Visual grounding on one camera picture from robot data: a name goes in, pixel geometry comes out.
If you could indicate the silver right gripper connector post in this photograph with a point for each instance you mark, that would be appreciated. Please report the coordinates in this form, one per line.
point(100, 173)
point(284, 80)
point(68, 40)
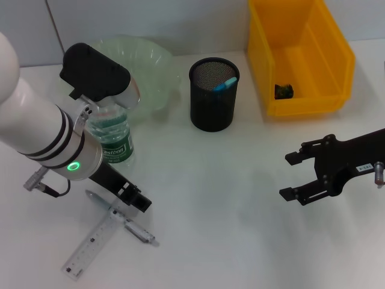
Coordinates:
point(379, 173)

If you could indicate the silver left gripper connector post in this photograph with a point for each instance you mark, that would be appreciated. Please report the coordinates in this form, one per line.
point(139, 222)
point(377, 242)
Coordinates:
point(34, 179)

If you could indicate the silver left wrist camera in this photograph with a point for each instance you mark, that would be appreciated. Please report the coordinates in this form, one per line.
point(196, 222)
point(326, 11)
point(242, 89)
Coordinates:
point(96, 72)

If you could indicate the grey pen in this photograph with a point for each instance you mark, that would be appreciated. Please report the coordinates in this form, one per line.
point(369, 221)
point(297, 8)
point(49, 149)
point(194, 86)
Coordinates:
point(96, 198)

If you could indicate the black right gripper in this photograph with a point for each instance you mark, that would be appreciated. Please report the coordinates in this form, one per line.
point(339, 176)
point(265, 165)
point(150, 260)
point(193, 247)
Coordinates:
point(346, 162)

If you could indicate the green plastic wrapper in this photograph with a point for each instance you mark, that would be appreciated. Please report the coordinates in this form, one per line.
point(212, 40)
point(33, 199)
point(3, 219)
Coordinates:
point(284, 91)

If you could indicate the silver gripper connector post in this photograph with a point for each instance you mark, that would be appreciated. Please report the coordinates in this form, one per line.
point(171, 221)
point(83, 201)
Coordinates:
point(34, 179)
point(379, 173)

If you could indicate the blue scissors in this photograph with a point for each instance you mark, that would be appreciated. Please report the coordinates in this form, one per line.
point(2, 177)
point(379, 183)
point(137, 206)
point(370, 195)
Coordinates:
point(224, 85)

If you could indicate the black mesh pen holder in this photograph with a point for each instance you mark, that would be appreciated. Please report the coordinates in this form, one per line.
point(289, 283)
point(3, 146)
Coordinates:
point(210, 114)

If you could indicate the green translucent plastic bowl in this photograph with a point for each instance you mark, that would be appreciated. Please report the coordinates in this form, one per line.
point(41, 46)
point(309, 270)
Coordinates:
point(153, 69)

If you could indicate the clear water bottle green label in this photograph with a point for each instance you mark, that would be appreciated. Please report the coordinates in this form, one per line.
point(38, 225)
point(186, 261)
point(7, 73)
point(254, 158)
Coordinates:
point(115, 132)

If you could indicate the transparent plastic ruler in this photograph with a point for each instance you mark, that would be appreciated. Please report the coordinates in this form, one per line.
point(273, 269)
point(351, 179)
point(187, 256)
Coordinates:
point(90, 241)

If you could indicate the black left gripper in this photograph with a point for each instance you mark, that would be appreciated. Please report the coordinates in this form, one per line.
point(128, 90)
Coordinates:
point(111, 177)

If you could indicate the yellow plastic bin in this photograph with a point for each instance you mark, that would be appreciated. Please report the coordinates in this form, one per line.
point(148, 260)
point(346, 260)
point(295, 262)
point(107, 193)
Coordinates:
point(300, 102)

